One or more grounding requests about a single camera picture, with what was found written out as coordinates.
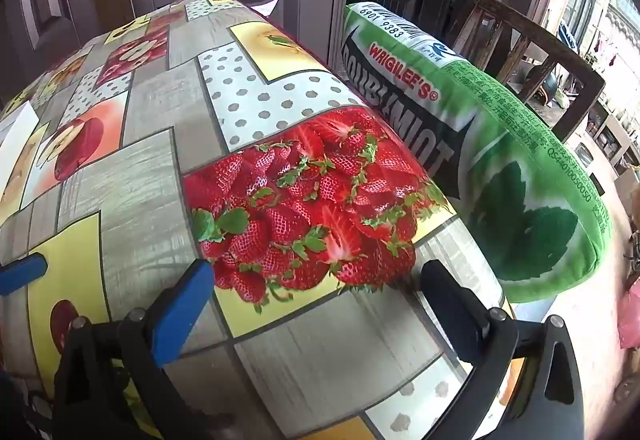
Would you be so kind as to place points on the dark wooden shelf rack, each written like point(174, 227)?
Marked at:
point(575, 65)

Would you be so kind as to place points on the fruit print tablecloth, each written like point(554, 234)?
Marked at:
point(150, 119)

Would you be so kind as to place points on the pink plastic bag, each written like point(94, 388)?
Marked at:
point(631, 320)

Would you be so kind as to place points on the green printed pillow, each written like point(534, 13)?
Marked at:
point(525, 220)

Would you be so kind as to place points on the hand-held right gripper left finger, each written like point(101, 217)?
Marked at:
point(181, 309)

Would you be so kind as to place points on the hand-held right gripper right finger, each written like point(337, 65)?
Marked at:
point(450, 301)

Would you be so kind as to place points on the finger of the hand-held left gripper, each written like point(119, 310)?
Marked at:
point(20, 273)

